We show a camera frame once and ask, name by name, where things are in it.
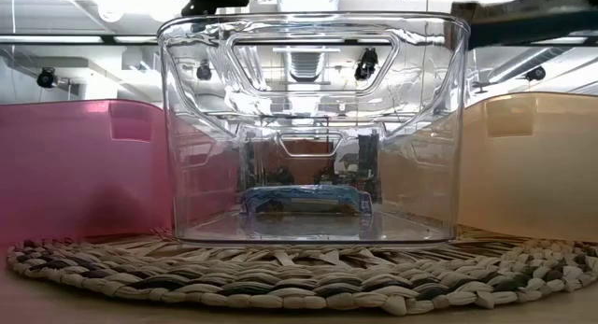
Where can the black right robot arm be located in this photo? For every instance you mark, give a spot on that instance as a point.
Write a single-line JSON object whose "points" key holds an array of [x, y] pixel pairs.
{"points": [[537, 27]]}

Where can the black ceiling spotlight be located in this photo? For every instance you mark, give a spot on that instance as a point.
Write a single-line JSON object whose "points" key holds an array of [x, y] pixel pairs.
{"points": [[366, 65], [46, 77], [204, 71], [535, 73]]}

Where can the ribbed ceiling vent duct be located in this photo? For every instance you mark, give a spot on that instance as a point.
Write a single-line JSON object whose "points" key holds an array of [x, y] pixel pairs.
{"points": [[306, 66]]}

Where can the clear plastic bin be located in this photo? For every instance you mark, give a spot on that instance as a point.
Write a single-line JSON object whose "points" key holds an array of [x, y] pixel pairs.
{"points": [[201, 212]]}

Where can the long ceiling light strip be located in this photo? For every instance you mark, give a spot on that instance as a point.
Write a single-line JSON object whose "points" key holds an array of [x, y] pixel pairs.
{"points": [[46, 39]]}

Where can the beige plastic bin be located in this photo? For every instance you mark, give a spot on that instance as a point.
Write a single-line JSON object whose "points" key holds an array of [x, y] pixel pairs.
{"points": [[537, 184]]}

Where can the blue granola bar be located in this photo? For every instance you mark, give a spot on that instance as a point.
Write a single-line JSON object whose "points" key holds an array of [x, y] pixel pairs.
{"points": [[303, 198]]}

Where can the round white ceiling lamp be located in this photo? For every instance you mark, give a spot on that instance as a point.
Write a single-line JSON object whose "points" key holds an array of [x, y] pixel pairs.
{"points": [[109, 9]]}

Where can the round woven placemat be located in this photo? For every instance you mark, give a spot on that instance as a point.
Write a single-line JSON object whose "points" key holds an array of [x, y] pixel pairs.
{"points": [[299, 277]]}

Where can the grey ceiling duct pipe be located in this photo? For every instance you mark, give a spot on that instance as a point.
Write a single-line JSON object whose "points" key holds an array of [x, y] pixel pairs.
{"points": [[518, 65]]}

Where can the pink plastic bin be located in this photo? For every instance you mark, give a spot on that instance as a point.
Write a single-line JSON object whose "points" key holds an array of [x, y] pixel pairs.
{"points": [[70, 174]]}

